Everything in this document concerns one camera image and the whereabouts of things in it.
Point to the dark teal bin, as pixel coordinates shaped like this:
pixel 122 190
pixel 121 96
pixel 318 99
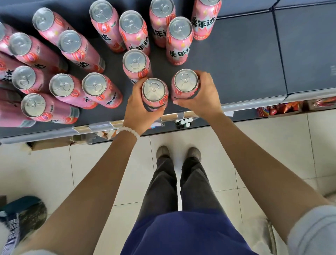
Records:
pixel 29 218

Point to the navy blue shirt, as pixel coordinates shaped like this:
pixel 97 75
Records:
pixel 189 236

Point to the grey metal shelf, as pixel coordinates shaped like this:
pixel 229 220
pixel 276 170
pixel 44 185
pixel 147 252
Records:
pixel 249 65

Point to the grey cardboard box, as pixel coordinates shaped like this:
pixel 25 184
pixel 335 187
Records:
pixel 2 202

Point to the pile of pink soda cans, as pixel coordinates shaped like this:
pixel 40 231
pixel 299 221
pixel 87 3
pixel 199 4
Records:
pixel 42 19

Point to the person's left hand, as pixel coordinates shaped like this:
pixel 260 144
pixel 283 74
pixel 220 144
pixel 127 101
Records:
pixel 136 115

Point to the white capped small bottles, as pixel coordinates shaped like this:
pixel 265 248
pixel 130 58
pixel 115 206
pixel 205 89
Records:
pixel 183 123

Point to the person's left forearm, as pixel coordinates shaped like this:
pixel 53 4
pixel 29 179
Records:
pixel 78 210

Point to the person's right hand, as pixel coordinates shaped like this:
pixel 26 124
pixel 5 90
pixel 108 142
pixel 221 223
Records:
pixel 207 102

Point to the light grey shirt sleeve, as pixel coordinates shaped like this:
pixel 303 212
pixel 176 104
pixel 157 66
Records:
pixel 39 252
pixel 315 231

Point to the grey shoe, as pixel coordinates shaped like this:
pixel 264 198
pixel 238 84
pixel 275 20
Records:
pixel 162 152
pixel 194 153

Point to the person's right forearm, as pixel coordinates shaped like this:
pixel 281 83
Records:
pixel 262 178

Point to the pink printed soda can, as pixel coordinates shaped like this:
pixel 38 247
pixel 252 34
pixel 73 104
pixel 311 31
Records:
pixel 131 22
pixel 203 23
pixel 94 84
pixel 185 80
pixel 69 41
pixel 61 84
pixel 23 77
pixel 101 11
pixel 134 61
pixel 162 8
pixel 155 90
pixel 33 105
pixel 179 29

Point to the row of red snack packets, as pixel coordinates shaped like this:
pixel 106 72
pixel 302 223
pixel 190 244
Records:
pixel 278 108

